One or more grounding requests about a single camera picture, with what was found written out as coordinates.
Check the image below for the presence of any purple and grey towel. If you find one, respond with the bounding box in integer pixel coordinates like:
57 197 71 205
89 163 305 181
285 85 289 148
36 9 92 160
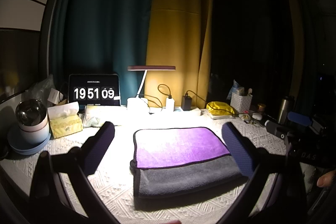
130 127 244 199

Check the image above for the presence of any person's hand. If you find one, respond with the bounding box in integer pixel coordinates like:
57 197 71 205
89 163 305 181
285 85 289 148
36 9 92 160
317 170 335 188

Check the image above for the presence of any white lattice basket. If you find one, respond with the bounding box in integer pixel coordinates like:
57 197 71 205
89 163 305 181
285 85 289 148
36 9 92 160
230 93 252 113

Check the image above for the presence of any white embossed tablecloth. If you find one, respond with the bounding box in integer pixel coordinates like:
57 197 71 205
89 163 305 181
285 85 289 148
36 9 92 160
0 108 316 224

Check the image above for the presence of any blue plate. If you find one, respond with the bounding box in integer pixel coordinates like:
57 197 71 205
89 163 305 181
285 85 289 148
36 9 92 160
7 125 51 156

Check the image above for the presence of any yellow plastic bag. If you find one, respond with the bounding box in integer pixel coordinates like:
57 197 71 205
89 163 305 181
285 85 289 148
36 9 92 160
206 101 235 115

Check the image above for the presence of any yellow tissue box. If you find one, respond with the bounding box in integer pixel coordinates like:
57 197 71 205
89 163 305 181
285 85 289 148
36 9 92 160
47 102 83 139

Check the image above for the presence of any white humidifier with steel bowl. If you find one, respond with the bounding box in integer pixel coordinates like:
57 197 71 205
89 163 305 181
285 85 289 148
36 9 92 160
15 99 50 144

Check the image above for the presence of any cleaning face towel pack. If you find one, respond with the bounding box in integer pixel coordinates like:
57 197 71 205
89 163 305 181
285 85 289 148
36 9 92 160
83 105 126 128

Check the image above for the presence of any black power adapter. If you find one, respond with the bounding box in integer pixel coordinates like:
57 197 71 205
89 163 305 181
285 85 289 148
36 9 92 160
181 95 192 111

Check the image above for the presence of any tablet showing flip clock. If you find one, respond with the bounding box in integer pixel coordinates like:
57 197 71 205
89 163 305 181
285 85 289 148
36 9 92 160
68 73 121 106

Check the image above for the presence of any white power strip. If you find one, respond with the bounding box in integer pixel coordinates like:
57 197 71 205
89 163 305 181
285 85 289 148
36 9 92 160
149 106 202 117

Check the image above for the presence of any white desk lamp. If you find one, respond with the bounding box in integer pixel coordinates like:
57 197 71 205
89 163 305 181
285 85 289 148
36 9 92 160
126 65 176 114

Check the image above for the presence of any yellow curtain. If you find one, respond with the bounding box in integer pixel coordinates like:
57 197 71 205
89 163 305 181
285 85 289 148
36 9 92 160
145 0 213 109

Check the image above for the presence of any teal curtain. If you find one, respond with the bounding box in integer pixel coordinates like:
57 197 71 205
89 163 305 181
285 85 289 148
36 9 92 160
49 0 152 104

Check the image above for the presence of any black adapter cable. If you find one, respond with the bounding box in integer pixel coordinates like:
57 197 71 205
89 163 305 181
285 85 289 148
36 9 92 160
185 90 237 115

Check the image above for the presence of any white wall charger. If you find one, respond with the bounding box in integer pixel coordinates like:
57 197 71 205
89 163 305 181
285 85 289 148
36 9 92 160
165 97 175 113

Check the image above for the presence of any black charger cable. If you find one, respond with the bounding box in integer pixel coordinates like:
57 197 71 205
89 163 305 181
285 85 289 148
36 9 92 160
157 84 173 99

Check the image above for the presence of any black lamp cable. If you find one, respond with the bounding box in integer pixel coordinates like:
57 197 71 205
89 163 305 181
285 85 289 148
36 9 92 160
142 94 164 109

